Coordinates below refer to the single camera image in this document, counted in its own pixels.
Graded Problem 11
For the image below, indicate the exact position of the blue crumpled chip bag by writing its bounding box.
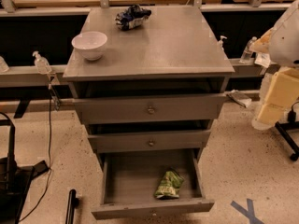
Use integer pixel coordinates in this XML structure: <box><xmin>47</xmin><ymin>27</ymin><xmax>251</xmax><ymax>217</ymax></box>
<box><xmin>115</xmin><ymin>5</ymin><xmax>151</xmax><ymax>31</ymax></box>

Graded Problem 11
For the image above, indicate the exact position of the clear pump bottle behind cabinet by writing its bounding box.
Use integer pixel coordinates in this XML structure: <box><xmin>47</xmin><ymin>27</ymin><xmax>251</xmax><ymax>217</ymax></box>
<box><xmin>218</xmin><ymin>35</ymin><xmax>227</xmax><ymax>50</ymax></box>

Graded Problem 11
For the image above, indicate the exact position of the white ceramic bowl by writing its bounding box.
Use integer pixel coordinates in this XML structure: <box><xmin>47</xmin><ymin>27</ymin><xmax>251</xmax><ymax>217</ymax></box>
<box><xmin>71</xmin><ymin>31</ymin><xmax>107</xmax><ymax>61</ymax></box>

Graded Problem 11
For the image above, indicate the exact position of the black bar on floor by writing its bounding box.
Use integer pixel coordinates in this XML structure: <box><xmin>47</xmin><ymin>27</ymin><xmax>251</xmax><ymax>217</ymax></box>
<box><xmin>65</xmin><ymin>189</ymin><xmax>79</xmax><ymax>224</ymax></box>

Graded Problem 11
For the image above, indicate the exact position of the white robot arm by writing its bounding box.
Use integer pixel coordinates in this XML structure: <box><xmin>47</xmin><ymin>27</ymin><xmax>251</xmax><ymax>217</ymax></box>
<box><xmin>249</xmin><ymin>0</ymin><xmax>299</xmax><ymax>131</ymax></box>

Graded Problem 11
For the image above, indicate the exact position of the clear sanitizer pump bottle left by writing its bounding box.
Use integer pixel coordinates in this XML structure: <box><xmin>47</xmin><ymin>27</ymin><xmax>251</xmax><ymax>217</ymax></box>
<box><xmin>33</xmin><ymin>51</ymin><xmax>51</xmax><ymax>75</ymax></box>

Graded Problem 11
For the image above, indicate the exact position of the blue tape cross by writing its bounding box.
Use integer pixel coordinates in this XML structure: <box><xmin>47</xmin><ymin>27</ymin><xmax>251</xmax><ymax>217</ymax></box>
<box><xmin>231</xmin><ymin>199</ymin><xmax>264</xmax><ymax>224</ymax></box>

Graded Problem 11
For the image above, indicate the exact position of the green jalapeno chip bag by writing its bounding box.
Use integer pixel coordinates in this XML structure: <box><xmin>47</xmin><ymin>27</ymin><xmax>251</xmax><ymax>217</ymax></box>
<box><xmin>154</xmin><ymin>168</ymin><xmax>184</xmax><ymax>200</ymax></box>

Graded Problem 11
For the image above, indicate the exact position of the grey top drawer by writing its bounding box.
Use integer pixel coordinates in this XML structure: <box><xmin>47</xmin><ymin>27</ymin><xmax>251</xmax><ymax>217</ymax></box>
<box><xmin>74</xmin><ymin>94</ymin><xmax>226</xmax><ymax>124</ymax></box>

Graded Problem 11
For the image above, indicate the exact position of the grey open bottom drawer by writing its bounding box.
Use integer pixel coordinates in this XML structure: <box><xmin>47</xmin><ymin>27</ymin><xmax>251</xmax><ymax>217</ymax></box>
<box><xmin>93</xmin><ymin>149</ymin><xmax>214</xmax><ymax>220</ymax></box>

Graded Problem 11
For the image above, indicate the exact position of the clear water bottle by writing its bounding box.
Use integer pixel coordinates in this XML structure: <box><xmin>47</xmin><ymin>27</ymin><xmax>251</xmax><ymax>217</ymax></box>
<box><xmin>239</xmin><ymin>36</ymin><xmax>257</xmax><ymax>63</ymax></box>

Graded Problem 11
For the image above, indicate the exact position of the black hanging cable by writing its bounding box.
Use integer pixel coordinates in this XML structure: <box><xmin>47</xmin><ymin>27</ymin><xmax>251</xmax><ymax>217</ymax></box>
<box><xmin>18</xmin><ymin>73</ymin><xmax>62</xmax><ymax>223</ymax></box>

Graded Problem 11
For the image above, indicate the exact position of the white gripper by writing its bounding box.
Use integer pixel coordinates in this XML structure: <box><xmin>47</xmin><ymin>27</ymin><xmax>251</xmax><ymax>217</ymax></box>
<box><xmin>251</xmin><ymin>52</ymin><xmax>299</xmax><ymax>131</ymax></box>

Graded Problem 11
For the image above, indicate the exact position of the grey drawer cabinet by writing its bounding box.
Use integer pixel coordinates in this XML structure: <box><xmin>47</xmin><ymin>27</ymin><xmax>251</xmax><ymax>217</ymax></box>
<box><xmin>63</xmin><ymin>5</ymin><xmax>235</xmax><ymax>161</ymax></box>

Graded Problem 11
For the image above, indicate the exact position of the grey middle drawer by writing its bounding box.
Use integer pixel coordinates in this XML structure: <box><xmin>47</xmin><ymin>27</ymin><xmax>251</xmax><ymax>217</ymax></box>
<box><xmin>88</xmin><ymin>130</ymin><xmax>210</xmax><ymax>153</ymax></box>

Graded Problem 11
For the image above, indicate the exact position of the grey cloth on ledge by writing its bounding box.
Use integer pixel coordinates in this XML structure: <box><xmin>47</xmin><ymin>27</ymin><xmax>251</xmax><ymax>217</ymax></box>
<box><xmin>227</xmin><ymin>90</ymin><xmax>252</xmax><ymax>108</ymax></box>

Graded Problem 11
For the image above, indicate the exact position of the black wheeled stand leg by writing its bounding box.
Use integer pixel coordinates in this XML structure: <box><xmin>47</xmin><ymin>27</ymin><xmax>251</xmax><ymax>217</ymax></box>
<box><xmin>275</xmin><ymin>101</ymin><xmax>299</xmax><ymax>161</ymax></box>

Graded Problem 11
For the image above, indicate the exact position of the black stand base left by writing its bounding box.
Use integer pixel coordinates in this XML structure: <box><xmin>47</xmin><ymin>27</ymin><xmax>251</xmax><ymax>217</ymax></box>
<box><xmin>0</xmin><ymin>113</ymin><xmax>50</xmax><ymax>224</ymax></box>

